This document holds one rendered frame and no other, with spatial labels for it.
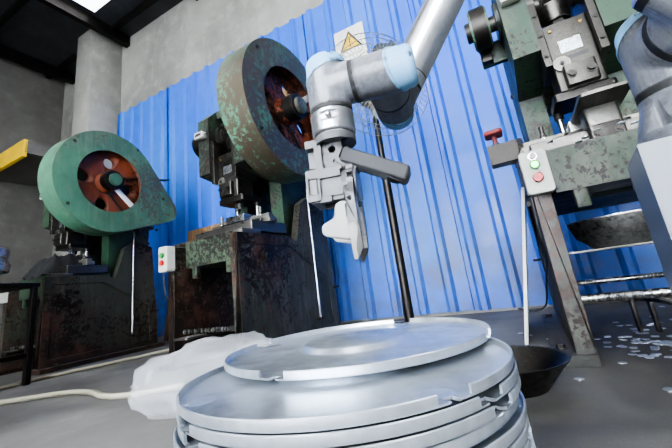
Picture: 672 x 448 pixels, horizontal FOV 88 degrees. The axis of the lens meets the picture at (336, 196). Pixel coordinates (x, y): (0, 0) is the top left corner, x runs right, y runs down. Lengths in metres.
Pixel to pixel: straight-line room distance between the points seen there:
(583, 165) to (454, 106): 1.72
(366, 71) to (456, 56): 2.51
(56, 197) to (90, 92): 3.05
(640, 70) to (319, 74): 0.54
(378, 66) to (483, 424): 0.50
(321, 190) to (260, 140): 1.25
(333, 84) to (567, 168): 0.92
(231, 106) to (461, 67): 1.87
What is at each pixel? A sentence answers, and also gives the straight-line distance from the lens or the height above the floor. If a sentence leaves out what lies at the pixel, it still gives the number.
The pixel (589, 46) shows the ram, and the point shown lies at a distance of 1.68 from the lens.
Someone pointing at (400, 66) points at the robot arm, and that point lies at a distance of 0.61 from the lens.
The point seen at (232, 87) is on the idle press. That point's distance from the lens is 1.87.
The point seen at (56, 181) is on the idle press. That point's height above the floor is 1.24.
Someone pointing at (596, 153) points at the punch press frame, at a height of 0.60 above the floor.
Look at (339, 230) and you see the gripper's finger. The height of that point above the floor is 0.38.
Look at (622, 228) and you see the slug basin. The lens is 1.43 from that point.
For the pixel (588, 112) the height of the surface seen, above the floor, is 0.75.
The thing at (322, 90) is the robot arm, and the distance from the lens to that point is 0.62.
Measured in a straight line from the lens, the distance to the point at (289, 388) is 0.32.
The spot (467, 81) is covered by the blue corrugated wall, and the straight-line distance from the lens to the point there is 2.99.
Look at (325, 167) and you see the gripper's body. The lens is 0.58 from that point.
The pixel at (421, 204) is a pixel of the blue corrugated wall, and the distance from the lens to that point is 2.79.
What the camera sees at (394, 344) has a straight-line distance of 0.39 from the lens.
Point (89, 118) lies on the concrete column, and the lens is 5.76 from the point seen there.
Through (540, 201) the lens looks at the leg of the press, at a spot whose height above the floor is 0.47.
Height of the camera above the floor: 0.30
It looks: 14 degrees up
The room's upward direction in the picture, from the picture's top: 8 degrees counter-clockwise
